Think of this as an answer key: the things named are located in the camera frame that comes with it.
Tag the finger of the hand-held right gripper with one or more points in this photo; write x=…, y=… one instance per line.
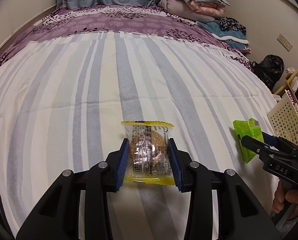
x=254, y=146
x=270, y=140

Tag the wall socket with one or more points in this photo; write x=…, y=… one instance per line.
x=285, y=41

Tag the small bright green packet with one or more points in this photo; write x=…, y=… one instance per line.
x=246, y=130

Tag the leopard print cloth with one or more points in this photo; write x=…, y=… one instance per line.
x=231, y=23

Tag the cream perforated basket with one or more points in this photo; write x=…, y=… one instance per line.
x=284, y=120

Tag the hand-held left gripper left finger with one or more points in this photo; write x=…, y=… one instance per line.
x=121, y=165

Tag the purple floral bedsheet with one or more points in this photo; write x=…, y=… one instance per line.
x=113, y=22

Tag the blue garment with white trim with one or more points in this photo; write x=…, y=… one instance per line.
x=214, y=28

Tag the pink quilt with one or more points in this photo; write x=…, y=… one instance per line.
x=209, y=7

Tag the yellow-edged clear cookie packet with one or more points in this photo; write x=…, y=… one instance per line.
x=146, y=142

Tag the black bag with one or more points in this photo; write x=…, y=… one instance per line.
x=269, y=70

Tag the person's right hand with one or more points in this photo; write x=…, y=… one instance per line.
x=278, y=198

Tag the grey striped white blanket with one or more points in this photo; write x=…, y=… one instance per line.
x=63, y=105

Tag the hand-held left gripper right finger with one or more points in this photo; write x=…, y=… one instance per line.
x=175, y=165

